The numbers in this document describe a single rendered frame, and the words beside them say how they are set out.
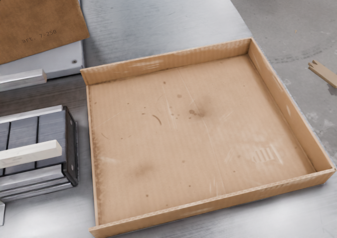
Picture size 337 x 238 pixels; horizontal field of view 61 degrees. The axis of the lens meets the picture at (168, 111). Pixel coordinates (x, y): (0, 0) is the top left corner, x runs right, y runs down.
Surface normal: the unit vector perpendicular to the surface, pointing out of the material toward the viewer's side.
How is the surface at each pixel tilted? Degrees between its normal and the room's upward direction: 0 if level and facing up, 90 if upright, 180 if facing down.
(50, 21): 90
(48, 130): 0
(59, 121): 0
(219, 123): 0
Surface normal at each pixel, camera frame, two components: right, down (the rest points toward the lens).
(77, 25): 0.40, 0.72
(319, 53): -0.05, -0.59
